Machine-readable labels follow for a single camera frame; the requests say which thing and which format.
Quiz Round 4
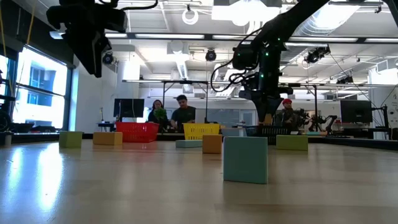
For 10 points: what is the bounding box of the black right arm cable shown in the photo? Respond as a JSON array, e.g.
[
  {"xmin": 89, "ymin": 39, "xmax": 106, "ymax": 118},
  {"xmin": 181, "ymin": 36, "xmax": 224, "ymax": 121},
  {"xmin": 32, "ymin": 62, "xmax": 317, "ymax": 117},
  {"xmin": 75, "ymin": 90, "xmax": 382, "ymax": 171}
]
[{"xmin": 210, "ymin": 27, "xmax": 265, "ymax": 93}]

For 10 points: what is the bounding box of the silver ventilation duct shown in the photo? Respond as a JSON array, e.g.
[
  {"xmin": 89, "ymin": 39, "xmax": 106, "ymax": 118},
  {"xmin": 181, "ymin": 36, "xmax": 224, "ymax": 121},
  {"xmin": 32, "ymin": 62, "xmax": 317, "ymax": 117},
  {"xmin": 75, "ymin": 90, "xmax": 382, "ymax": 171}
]
[{"xmin": 279, "ymin": 0, "xmax": 358, "ymax": 63}]

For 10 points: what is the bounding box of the yellow plastic basket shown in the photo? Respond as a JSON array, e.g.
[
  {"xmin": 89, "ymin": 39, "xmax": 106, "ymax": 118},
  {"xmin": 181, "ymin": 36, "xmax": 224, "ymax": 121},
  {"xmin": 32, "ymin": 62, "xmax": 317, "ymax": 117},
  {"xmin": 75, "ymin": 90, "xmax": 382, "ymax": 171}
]
[{"xmin": 182, "ymin": 123, "xmax": 222, "ymax": 141}]

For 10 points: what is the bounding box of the orange long block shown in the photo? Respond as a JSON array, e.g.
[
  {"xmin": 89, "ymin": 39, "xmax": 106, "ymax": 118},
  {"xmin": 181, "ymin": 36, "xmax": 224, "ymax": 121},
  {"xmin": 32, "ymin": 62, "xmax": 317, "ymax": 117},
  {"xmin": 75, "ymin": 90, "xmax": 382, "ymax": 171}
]
[{"xmin": 93, "ymin": 131, "xmax": 123, "ymax": 146}]

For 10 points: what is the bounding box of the person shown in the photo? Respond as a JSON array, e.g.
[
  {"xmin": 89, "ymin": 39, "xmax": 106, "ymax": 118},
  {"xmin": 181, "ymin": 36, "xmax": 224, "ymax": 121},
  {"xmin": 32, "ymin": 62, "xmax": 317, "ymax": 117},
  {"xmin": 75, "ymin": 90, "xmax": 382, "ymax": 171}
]
[
  {"xmin": 170, "ymin": 94, "xmax": 197, "ymax": 131},
  {"xmin": 147, "ymin": 99, "xmax": 165, "ymax": 124},
  {"xmin": 274, "ymin": 98, "xmax": 301, "ymax": 130}
]

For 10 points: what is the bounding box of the yellow hanging cable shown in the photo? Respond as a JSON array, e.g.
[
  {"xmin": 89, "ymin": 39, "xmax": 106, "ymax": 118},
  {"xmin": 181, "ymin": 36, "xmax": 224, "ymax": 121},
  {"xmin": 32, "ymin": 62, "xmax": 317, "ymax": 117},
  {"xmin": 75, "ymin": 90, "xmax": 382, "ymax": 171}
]
[
  {"xmin": 26, "ymin": 11, "xmax": 35, "ymax": 46},
  {"xmin": 0, "ymin": 6, "xmax": 7, "ymax": 57}
]

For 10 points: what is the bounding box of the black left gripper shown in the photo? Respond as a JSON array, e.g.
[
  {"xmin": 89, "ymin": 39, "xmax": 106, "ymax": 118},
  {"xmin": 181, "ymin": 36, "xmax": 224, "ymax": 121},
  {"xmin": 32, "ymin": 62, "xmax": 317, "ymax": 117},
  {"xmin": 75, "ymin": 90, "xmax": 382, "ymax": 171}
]
[{"xmin": 46, "ymin": 3, "xmax": 128, "ymax": 78}]

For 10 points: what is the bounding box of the red plastic basket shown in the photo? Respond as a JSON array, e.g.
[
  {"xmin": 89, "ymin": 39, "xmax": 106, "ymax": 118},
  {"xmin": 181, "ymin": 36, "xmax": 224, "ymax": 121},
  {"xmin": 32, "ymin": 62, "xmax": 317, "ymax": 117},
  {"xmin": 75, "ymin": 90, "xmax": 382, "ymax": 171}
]
[{"xmin": 115, "ymin": 121, "xmax": 160, "ymax": 143}]

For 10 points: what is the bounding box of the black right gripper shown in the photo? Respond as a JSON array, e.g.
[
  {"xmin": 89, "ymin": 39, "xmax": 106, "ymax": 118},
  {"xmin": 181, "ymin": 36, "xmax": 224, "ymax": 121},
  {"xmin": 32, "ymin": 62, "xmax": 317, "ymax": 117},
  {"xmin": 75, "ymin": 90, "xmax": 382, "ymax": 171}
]
[{"xmin": 239, "ymin": 79, "xmax": 295, "ymax": 124}]

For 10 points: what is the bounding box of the teal cube block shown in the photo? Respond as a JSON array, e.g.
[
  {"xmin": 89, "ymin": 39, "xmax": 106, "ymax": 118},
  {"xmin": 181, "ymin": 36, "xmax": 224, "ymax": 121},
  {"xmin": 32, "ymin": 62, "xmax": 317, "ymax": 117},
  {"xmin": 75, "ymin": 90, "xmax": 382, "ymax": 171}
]
[{"xmin": 223, "ymin": 136, "xmax": 269, "ymax": 185}]

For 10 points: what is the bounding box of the large window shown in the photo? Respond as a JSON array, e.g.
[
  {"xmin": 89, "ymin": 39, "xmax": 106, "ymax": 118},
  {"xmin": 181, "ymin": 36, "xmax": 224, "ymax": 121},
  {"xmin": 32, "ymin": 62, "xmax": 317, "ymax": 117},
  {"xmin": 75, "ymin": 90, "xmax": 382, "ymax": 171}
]
[
  {"xmin": 12, "ymin": 46, "xmax": 68, "ymax": 130},
  {"xmin": 0, "ymin": 54, "xmax": 9, "ymax": 96}
]

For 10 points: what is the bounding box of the black ceiling camera cluster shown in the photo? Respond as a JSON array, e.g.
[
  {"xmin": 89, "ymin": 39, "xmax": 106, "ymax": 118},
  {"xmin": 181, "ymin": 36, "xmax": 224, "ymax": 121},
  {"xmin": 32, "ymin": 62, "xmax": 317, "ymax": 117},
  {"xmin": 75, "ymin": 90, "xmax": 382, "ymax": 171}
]
[{"xmin": 304, "ymin": 45, "xmax": 331, "ymax": 65}]

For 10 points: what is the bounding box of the black monitor stand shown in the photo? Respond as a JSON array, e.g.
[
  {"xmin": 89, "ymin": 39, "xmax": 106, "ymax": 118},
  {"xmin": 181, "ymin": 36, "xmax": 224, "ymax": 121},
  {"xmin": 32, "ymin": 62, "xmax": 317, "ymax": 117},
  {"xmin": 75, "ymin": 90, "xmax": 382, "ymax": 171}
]
[{"xmin": 371, "ymin": 105, "xmax": 390, "ymax": 140}]

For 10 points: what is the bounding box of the black monitor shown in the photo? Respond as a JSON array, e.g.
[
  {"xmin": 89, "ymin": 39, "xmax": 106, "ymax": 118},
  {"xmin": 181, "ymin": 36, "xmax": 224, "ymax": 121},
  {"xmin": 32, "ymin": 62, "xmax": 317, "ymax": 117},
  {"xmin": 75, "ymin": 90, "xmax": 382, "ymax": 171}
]
[
  {"xmin": 113, "ymin": 98, "xmax": 146, "ymax": 119},
  {"xmin": 340, "ymin": 99, "xmax": 373, "ymax": 124}
]

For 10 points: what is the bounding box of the black overhead light beam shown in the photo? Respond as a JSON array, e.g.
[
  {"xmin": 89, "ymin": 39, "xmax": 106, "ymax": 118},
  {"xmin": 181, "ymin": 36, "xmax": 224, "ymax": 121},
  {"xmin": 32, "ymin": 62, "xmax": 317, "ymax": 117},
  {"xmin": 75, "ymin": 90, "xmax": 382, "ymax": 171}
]
[{"xmin": 105, "ymin": 32, "xmax": 398, "ymax": 44}]

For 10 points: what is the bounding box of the green cube block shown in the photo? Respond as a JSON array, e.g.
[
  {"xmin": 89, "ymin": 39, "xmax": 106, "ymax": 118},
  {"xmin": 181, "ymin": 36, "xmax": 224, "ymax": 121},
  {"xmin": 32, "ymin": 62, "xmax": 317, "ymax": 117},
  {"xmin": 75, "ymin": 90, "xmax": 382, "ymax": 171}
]
[{"xmin": 58, "ymin": 131, "xmax": 83, "ymax": 149}]

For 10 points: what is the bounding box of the teal long block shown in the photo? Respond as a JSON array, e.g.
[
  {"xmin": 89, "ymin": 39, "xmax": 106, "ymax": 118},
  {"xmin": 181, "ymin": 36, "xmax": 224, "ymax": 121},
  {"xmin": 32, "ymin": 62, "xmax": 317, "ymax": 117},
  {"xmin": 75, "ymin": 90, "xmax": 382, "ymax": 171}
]
[{"xmin": 175, "ymin": 139, "xmax": 203, "ymax": 149}]

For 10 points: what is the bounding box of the dark office desk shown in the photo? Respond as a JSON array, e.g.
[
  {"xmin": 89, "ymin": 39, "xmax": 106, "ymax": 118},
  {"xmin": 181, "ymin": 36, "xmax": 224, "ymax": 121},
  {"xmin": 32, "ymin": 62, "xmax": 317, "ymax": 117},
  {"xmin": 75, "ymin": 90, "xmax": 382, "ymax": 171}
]
[{"xmin": 97, "ymin": 121, "xmax": 116, "ymax": 133}]

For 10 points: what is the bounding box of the black ceiling track light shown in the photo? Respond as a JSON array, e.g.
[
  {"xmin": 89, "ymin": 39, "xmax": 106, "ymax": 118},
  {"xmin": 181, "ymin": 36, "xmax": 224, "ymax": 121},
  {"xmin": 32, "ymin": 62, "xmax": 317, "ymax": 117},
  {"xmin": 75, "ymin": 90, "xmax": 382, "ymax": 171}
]
[{"xmin": 335, "ymin": 75, "xmax": 354, "ymax": 85}]

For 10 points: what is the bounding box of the green long block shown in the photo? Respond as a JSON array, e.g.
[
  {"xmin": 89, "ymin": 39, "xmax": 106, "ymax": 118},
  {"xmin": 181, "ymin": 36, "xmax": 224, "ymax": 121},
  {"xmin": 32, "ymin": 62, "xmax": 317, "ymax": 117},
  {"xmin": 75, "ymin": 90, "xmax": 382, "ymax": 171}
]
[{"xmin": 275, "ymin": 134, "xmax": 309, "ymax": 152}]

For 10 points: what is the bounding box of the black metal gantry frame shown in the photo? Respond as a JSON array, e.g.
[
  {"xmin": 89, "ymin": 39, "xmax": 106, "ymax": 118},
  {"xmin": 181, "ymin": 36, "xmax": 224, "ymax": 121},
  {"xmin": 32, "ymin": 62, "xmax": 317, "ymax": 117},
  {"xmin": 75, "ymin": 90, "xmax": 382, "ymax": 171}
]
[
  {"xmin": 162, "ymin": 80, "xmax": 210, "ymax": 124},
  {"xmin": 278, "ymin": 82, "xmax": 318, "ymax": 131}
]

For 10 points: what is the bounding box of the black aluminium table frame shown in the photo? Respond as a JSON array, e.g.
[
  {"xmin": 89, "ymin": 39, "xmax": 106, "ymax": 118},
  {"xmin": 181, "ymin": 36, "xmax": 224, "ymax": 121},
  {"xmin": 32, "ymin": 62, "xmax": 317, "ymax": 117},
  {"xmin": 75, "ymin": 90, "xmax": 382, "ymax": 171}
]
[{"xmin": 0, "ymin": 131, "xmax": 398, "ymax": 151}]

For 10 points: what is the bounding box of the white coiled cable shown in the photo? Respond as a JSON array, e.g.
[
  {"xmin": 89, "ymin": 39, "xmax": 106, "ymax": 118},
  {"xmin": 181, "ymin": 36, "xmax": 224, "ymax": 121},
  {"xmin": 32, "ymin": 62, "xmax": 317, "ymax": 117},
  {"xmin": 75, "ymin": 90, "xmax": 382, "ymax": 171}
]
[{"xmin": 182, "ymin": 4, "xmax": 200, "ymax": 26}]

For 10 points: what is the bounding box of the green potted plant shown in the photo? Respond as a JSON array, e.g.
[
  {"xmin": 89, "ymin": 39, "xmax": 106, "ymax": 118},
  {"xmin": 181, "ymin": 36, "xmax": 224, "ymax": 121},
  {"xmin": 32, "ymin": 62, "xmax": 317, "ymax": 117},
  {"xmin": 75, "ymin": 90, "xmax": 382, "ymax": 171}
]
[{"xmin": 154, "ymin": 107, "xmax": 168, "ymax": 125}]

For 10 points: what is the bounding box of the black plastic basket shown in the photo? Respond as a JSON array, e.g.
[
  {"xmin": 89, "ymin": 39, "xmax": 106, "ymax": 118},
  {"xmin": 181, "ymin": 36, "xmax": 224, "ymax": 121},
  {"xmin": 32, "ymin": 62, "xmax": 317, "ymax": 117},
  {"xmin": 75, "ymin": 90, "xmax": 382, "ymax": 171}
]
[{"xmin": 260, "ymin": 124, "xmax": 292, "ymax": 146}]

